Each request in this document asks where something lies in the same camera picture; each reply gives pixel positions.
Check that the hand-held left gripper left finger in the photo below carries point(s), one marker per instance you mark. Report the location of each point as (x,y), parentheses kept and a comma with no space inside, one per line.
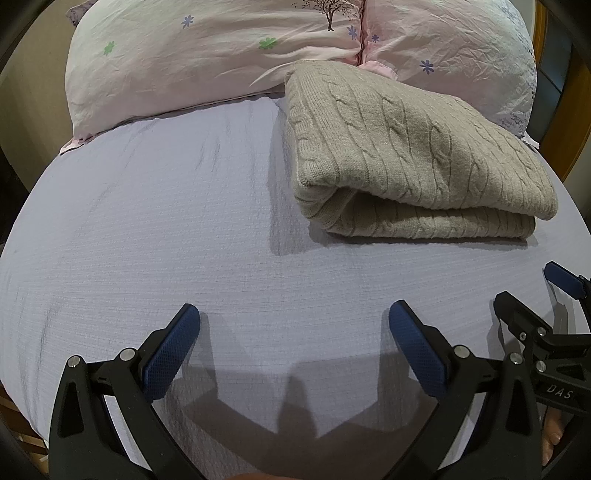
(170,356)

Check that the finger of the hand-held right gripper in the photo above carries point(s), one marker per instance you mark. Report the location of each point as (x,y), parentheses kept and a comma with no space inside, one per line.
(517,316)
(562,278)

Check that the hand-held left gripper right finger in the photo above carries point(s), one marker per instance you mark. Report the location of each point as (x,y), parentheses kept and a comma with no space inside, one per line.
(418,355)

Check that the person's right hand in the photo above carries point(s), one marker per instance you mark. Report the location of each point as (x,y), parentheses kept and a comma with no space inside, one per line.
(551,436)

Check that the lavender bed sheet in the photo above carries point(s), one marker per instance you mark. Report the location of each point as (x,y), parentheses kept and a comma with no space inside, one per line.
(194,240)

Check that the pink floral pillow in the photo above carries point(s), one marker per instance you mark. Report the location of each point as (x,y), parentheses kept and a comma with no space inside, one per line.
(452,50)
(207,55)

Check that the wooden furniture frame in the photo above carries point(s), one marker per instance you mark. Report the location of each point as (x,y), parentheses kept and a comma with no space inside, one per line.
(564,134)

